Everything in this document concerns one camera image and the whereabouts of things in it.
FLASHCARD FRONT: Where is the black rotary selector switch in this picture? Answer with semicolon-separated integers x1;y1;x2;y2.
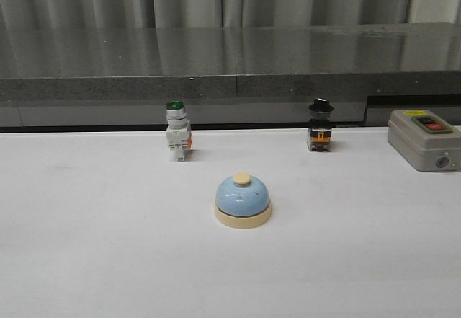
307;98;334;152

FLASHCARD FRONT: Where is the green push button switch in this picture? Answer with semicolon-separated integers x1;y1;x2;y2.
166;100;192;161

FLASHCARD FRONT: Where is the grey granite counter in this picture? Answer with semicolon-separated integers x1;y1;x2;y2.
1;23;460;131

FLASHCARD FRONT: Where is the grey on off switch box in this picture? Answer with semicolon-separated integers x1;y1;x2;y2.
388;110;460;172

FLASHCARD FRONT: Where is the blue desk bell cream base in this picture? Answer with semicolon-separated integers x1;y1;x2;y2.
214;172;272;229

